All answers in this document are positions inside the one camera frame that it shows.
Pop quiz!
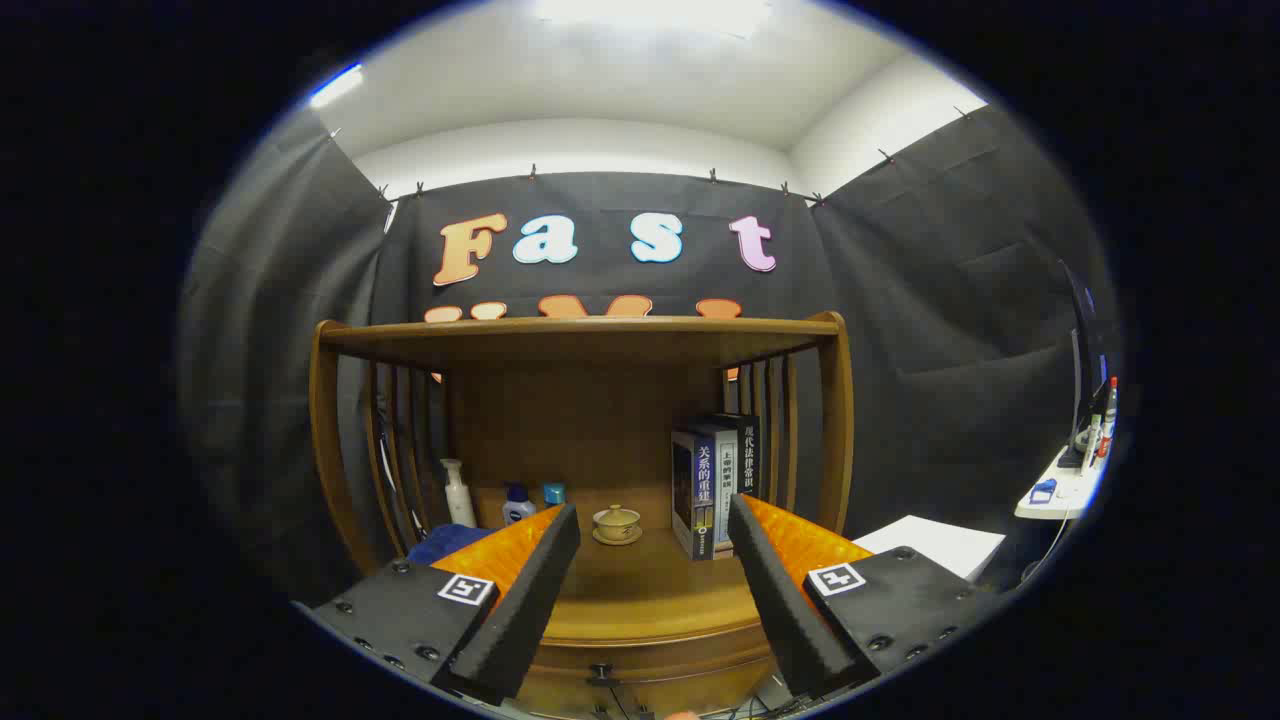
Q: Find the wooden cabinet frame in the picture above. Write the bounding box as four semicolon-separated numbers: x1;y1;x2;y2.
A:
310;310;856;717

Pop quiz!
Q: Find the wooden drawer with black knob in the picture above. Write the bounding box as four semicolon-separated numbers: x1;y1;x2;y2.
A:
520;618;776;717

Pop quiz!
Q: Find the cream pump bottle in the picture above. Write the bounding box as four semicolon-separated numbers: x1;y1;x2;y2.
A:
441;459;478;529

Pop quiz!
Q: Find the beige lidded tea cup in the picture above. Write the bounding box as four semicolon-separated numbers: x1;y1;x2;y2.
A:
592;505;644;546

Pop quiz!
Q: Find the white side cabinet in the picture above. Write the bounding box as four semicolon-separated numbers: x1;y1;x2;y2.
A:
853;515;1007;583

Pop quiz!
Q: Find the black spine book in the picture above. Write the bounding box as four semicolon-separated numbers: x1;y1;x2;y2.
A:
712;413;762;501

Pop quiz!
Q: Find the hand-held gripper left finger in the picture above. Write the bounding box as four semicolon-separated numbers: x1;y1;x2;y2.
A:
312;503;581;707

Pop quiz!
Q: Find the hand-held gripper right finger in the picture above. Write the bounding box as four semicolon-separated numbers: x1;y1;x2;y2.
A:
728;493;1001;699

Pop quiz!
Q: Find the white side desk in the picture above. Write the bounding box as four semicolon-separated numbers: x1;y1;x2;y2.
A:
1014;445;1103;521

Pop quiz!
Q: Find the wooden countertop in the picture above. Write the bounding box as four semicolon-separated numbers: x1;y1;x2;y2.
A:
465;488;796;643

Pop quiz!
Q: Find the light blue spine book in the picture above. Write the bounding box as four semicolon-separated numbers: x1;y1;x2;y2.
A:
690;422;741;551

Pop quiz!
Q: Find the blue towel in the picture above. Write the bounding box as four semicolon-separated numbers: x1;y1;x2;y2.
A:
408;525;493;567

